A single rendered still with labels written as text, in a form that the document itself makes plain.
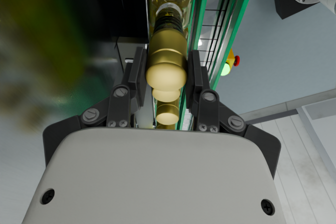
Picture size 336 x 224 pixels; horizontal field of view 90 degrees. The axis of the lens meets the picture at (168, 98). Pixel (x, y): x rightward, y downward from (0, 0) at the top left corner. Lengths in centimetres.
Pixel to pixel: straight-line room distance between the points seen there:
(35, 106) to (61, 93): 4
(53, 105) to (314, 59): 112
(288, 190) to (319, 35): 208
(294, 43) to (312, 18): 12
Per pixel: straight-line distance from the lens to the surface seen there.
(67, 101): 24
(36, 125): 20
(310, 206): 275
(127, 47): 52
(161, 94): 20
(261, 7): 84
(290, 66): 112
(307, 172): 281
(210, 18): 46
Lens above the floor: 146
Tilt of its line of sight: 38 degrees down
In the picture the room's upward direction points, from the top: 178 degrees counter-clockwise
